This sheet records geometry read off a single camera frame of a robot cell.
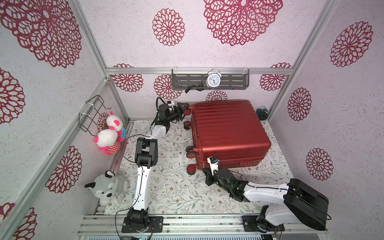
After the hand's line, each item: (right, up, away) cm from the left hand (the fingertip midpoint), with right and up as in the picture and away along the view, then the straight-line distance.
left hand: (189, 106), depth 100 cm
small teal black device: (+57, -2, +17) cm, 59 cm away
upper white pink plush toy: (-46, -12, -8) cm, 48 cm away
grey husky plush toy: (-36, -43, -32) cm, 65 cm away
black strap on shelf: (+7, +10, -8) cm, 15 cm away
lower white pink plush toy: (-47, -21, -16) cm, 54 cm away
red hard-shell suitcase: (+25, -17, -11) cm, 32 cm away
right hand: (+7, -38, -17) cm, 42 cm away
